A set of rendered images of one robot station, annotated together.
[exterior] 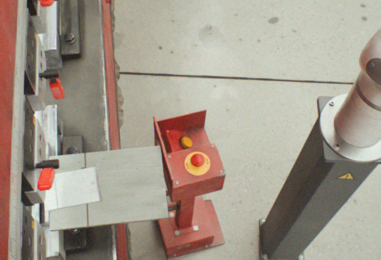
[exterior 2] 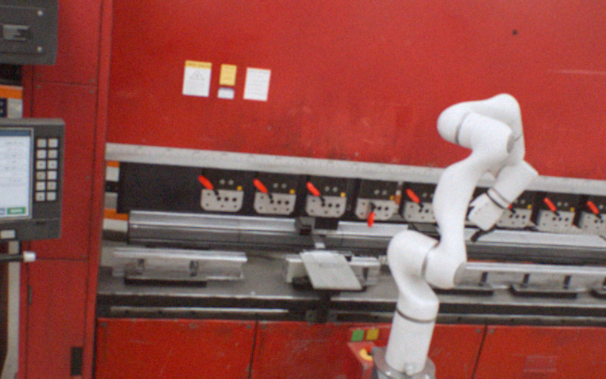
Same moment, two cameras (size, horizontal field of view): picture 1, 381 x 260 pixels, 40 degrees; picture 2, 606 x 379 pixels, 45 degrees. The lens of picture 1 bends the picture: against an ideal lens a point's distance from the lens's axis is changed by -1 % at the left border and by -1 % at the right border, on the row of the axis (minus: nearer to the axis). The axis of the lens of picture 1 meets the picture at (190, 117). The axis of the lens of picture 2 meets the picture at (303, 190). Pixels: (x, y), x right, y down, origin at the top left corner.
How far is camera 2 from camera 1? 2.34 m
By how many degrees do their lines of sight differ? 70
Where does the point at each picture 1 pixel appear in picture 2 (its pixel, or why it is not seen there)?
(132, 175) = (337, 277)
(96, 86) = not seen: hidden behind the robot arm
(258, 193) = not seen: outside the picture
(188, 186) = (351, 353)
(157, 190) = (331, 283)
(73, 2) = (470, 286)
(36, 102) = (356, 204)
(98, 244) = (298, 292)
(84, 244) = (296, 282)
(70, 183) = (328, 259)
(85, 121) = (379, 292)
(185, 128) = not seen: hidden behind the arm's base
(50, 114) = (372, 262)
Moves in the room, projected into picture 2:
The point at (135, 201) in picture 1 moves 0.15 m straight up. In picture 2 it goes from (322, 277) to (328, 241)
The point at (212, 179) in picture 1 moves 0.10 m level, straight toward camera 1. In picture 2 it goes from (359, 363) to (331, 358)
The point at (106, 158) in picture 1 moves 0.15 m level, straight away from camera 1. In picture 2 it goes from (346, 270) to (381, 268)
